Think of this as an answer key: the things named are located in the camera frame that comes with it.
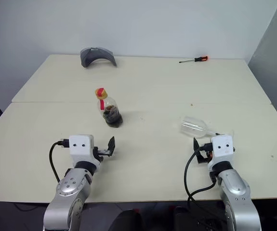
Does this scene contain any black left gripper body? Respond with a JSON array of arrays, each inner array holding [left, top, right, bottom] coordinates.
[[93, 146, 112, 162]]

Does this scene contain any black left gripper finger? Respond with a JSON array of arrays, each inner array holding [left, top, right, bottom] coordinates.
[[106, 136, 116, 157]]

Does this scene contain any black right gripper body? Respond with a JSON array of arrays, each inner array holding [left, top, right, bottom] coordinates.
[[197, 142, 213, 165]]

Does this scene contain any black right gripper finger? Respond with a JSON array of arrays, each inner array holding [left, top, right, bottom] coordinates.
[[192, 137, 201, 157]]

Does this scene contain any bottle with dark liquid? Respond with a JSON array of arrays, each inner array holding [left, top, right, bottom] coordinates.
[[94, 88, 124, 127]]

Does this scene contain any clear plastic wine glass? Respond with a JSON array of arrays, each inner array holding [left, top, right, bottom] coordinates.
[[179, 115, 235, 140]]

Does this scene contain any orange and black screwdriver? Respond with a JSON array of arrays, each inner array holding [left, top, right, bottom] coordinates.
[[179, 55, 209, 64]]

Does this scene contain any grey baseball cap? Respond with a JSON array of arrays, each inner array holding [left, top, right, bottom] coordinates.
[[80, 47, 118, 68]]

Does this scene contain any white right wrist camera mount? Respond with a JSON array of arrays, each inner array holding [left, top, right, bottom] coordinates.
[[211, 135, 236, 167]]

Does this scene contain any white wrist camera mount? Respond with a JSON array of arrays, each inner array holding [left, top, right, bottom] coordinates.
[[69, 134, 95, 167], [211, 135, 236, 167]]

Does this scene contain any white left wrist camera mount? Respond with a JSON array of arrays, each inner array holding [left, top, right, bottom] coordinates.
[[69, 134, 95, 167]]

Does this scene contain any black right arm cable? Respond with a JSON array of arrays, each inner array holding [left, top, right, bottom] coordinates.
[[185, 143, 217, 202]]

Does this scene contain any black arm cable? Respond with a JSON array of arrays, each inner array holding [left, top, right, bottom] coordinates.
[[48, 138, 70, 183], [185, 143, 217, 202]]

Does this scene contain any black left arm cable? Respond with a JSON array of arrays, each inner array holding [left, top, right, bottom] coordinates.
[[48, 138, 70, 183]]

